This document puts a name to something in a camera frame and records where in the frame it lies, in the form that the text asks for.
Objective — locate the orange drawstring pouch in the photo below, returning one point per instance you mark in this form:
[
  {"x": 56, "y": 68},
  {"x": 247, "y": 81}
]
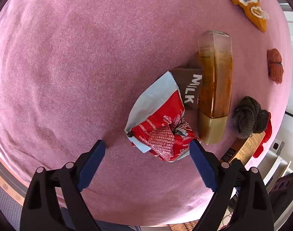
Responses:
[{"x": 253, "y": 11}]

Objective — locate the red white snack wrapper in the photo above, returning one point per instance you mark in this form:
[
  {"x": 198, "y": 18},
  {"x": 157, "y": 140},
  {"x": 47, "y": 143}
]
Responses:
[{"x": 156, "y": 123}]

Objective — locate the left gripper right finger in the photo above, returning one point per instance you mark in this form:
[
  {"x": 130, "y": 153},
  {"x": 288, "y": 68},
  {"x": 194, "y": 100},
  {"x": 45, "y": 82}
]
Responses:
[{"x": 253, "y": 210}]

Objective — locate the white shelf desk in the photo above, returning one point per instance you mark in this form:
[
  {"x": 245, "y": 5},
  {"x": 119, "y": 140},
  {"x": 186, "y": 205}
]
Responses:
[{"x": 274, "y": 166}]

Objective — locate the dark grey sock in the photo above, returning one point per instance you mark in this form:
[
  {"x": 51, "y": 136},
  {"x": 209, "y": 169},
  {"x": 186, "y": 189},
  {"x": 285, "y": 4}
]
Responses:
[{"x": 249, "y": 118}]

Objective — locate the pink bed sheet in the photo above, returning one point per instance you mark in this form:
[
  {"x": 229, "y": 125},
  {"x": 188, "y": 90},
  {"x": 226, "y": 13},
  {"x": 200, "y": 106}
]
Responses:
[{"x": 71, "y": 71}]

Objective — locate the salmon sock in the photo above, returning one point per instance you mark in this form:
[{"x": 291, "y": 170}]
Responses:
[{"x": 275, "y": 67}]

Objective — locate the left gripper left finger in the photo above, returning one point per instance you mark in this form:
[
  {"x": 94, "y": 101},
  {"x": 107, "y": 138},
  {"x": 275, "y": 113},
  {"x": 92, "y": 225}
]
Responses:
[{"x": 41, "y": 210}]

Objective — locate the red knotted cloth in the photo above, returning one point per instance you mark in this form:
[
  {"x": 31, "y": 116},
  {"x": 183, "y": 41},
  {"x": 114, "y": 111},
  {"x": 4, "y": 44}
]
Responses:
[{"x": 268, "y": 133}]

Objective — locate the amber bottle gold cap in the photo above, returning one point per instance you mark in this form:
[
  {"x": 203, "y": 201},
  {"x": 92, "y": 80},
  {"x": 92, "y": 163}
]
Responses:
[{"x": 215, "y": 57}]

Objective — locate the gold cardboard box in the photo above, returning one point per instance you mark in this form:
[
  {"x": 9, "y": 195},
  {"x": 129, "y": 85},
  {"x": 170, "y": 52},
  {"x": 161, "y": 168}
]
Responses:
[{"x": 243, "y": 149}]

